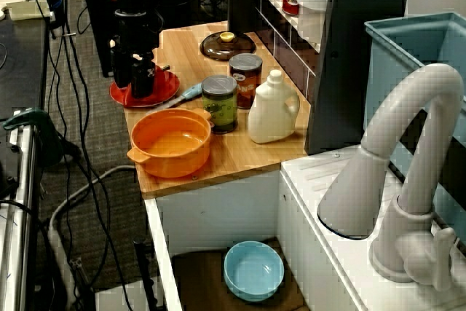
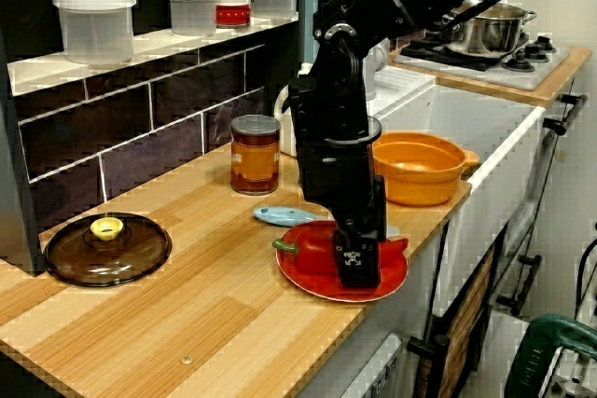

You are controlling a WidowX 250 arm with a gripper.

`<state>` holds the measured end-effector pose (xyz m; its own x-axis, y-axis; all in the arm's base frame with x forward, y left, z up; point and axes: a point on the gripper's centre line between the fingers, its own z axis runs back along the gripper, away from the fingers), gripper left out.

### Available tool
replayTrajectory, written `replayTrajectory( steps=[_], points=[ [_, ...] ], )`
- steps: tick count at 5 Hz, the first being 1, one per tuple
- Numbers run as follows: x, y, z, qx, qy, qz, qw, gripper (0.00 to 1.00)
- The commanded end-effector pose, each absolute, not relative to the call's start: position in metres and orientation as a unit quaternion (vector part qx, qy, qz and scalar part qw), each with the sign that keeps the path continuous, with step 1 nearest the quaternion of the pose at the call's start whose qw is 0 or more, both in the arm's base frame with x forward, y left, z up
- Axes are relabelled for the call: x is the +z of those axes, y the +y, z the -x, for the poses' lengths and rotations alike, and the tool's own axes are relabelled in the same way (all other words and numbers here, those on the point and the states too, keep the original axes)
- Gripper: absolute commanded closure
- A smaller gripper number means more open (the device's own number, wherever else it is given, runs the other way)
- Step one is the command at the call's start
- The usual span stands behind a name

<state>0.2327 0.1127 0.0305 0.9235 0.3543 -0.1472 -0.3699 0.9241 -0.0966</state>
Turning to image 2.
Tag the orange plastic pot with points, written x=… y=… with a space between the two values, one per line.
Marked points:
x=420 y=174

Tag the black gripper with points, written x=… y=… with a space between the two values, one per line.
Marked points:
x=340 y=179

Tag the orange beans can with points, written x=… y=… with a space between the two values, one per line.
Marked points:
x=254 y=160

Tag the grey toy faucet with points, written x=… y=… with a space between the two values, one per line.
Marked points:
x=378 y=67

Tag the steel cooking pot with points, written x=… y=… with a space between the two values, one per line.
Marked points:
x=494 y=34

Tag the dark grey upright panel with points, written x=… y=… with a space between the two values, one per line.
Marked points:
x=16 y=160
x=284 y=58

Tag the white sink basin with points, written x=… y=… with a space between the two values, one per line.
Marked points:
x=490 y=109

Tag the black framed oven door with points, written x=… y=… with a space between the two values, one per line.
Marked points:
x=466 y=314

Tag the brown glass lid yellow knob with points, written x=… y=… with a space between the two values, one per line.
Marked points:
x=107 y=260

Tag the red bell pepper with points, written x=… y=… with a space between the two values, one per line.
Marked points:
x=317 y=253

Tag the small clear jar white lid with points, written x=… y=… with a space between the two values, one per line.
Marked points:
x=192 y=11

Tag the small metal screw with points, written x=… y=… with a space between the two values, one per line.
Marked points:
x=187 y=360

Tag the aluminium extrusion frame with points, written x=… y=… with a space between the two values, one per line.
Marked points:
x=573 y=379

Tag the white toy kitchen cabinet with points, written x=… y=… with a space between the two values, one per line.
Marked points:
x=566 y=193

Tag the dark tiled backsplash shelf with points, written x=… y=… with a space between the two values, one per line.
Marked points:
x=116 y=118

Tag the red round plate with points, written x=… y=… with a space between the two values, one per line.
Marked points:
x=326 y=290

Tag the large clear jar white lid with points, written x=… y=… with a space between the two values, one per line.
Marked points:
x=93 y=30

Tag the toy stove top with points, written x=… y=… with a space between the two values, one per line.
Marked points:
x=536 y=77

